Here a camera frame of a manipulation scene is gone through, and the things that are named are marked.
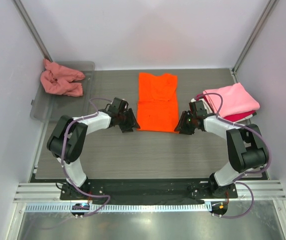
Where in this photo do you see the clear grey plastic bin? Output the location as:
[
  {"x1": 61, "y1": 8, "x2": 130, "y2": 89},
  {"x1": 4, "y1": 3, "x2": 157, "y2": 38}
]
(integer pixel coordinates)
[{"x1": 30, "y1": 61, "x2": 95, "y2": 123}]

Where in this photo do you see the slotted cable duct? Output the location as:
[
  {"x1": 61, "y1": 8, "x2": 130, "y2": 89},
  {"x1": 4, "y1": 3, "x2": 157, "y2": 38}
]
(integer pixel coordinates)
[{"x1": 25, "y1": 202, "x2": 212, "y2": 213}]

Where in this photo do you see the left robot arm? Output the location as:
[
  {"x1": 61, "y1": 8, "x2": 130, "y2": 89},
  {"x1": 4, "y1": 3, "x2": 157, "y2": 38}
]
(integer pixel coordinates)
[{"x1": 46, "y1": 97, "x2": 140, "y2": 200}]

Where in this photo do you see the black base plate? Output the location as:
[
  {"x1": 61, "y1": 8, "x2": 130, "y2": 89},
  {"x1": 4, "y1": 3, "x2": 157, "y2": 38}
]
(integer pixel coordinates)
[{"x1": 55, "y1": 178, "x2": 238, "y2": 205}]

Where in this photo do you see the left frame post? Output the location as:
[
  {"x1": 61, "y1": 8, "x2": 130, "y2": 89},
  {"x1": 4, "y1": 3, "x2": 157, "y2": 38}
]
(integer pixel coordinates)
[{"x1": 12, "y1": 0, "x2": 52, "y2": 61}]

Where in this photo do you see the magenta folded t shirt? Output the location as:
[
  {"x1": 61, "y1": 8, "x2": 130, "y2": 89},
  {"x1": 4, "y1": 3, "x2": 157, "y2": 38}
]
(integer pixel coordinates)
[{"x1": 196, "y1": 94, "x2": 257, "y2": 123}]

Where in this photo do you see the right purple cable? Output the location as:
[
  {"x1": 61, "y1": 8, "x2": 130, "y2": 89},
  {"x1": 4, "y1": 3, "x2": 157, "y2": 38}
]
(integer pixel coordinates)
[{"x1": 195, "y1": 92, "x2": 273, "y2": 219}]

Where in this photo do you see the salmon pink crumpled t shirt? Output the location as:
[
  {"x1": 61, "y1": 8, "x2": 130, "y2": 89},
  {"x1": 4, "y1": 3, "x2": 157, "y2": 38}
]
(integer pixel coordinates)
[{"x1": 40, "y1": 59, "x2": 85, "y2": 97}]

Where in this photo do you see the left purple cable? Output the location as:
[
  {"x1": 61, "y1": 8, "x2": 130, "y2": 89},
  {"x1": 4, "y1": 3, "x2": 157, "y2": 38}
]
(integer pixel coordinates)
[{"x1": 60, "y1": 97, "x2": 111, "y2": 217}]

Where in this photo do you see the frame post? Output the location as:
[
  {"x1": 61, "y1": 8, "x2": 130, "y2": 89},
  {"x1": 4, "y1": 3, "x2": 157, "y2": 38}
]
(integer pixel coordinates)
[
  {"x1": 231, "y1": 0, "x2": 279, "y2": 76},
  {"x1": 12, "y1": 0, "x2": 52, "y2": 61}
]

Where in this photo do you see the light pink folded t shirt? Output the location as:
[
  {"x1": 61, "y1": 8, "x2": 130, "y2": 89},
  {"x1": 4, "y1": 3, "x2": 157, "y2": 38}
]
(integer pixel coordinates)
[{"x1": 203, "y1": 83, "x2": 260, "y2": 118}]

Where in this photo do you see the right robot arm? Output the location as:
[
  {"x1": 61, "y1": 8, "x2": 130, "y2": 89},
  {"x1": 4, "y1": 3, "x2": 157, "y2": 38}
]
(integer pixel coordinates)
[{"x1": 174, "y1": 100, "x2": 270, "y2": 198}]

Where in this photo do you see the purple cable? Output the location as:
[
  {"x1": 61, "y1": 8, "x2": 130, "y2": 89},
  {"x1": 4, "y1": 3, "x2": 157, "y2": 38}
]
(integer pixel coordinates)
[
  {"x1": 195, "y1": 92, "x2": 273, "y2": 219},
  {"x1": 60, "y1": 97, "x2": 111, "y2": 217}
]

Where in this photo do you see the right frame post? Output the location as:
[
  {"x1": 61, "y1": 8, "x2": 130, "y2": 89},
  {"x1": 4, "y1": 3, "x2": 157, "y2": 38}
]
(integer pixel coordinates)
[{"x1": 231, "y1": 0, "x2": 279, "y2": 76}]

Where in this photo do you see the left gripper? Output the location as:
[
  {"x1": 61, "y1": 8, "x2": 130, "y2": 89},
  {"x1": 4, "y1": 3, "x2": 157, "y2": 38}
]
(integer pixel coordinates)
[{"x1": 118, "y1": 108, "x2": 140, "y2": 133}]

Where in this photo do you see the orange t shirt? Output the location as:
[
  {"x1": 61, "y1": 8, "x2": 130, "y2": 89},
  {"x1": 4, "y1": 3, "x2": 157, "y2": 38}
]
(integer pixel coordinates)
[{"x1": 137, "y1": 72, "x2": 179, "y2": 133}]

